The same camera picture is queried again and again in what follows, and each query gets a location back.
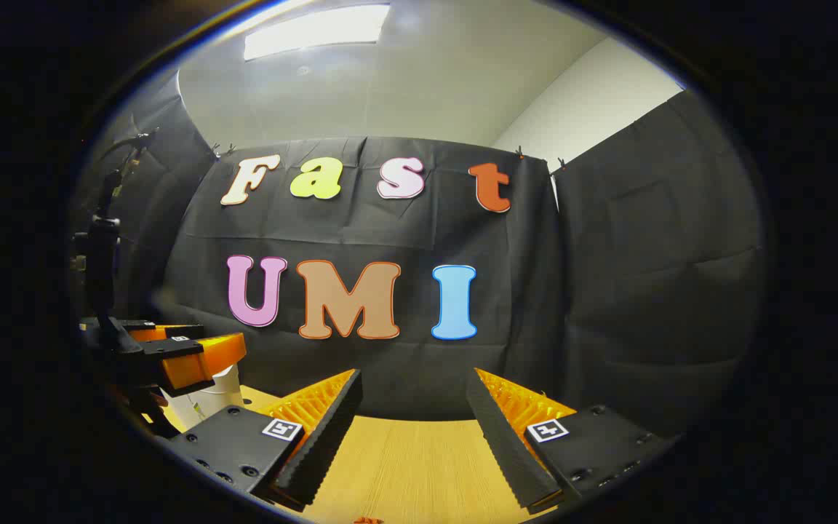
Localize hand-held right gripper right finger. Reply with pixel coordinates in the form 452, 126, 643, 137
465, 367, 676, 515

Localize white desktop garbage bin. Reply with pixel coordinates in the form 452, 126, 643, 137
161, 362, 244, 432

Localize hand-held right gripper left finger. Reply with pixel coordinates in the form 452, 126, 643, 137
167, 368, 364, 509

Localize wooden desktop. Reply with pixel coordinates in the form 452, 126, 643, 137
141, 384, 559, 524

